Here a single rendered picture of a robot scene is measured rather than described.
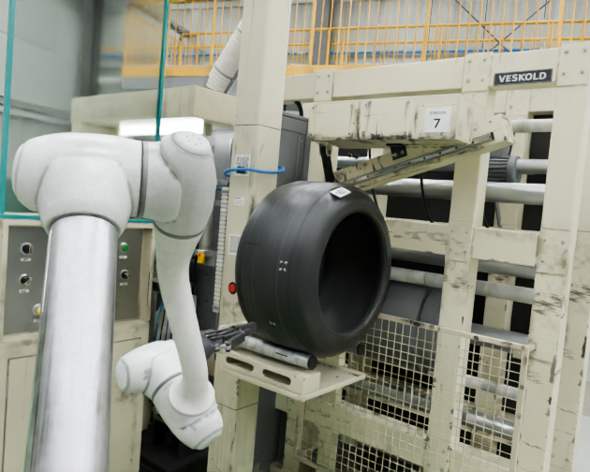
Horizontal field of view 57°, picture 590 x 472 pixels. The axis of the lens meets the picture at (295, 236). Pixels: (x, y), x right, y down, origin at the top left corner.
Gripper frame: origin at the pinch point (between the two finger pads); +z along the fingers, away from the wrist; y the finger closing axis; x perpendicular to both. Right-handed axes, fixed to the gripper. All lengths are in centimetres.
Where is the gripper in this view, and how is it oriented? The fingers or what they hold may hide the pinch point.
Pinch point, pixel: (246, 330)
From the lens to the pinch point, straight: 159.4
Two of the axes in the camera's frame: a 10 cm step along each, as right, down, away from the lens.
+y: -7.7, -1.0, 6.3
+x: 0.0, 9.9, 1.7
